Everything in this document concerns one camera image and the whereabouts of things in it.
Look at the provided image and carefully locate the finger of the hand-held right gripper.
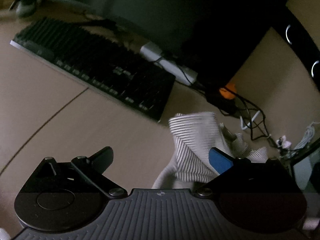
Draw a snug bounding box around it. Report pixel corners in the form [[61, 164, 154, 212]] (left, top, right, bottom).
[[219, 122, 239, 143]]

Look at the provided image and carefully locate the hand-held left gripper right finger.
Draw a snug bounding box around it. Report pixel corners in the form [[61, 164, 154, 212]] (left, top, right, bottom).
[[194, 147, 301, 198]]

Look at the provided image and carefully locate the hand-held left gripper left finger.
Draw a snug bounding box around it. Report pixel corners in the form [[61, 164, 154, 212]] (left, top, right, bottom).
[[24, 146, 128, 198]]

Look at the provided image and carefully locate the striped grey garment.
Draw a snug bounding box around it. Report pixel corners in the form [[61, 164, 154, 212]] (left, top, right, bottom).
[[151, 112, 268, 189]]

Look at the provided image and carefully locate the black power adapter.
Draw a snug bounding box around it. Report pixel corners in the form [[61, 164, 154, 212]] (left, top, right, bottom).
[[206, 90, 238, 115]]

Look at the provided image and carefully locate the small orange figure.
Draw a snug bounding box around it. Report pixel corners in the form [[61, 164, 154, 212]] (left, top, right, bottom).
[[219, 81, 237, 98]]

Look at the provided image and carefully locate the small pink trinket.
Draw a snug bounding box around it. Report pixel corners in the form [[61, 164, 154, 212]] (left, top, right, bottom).
[[276, 135, 292, 149]]

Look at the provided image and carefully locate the lit curved monitor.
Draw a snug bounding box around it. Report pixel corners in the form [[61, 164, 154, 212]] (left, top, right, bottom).
[[290, 137, 320, 193]]

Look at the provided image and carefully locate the white power strip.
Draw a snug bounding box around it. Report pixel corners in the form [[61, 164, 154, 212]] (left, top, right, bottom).
[[139, 42, 198, 85]]

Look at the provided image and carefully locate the black keyboard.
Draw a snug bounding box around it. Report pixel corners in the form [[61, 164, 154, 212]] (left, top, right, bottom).
[[10, 17, 175, 123]]

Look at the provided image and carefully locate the dark computer monitor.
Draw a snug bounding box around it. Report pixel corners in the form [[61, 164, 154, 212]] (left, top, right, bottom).
[[32, 0, 299, 90]]

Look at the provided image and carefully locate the short white cable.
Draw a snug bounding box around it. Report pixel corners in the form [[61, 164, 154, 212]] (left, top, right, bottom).
[[240, 112, 260, 131]]

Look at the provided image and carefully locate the black cable tangle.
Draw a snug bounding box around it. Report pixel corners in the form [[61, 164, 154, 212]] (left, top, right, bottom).
[[205, 90, 278, 146]]

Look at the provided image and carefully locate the white charging cable with plug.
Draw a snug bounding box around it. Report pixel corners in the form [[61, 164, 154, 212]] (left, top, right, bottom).
[[294, 122, 317, 151]]

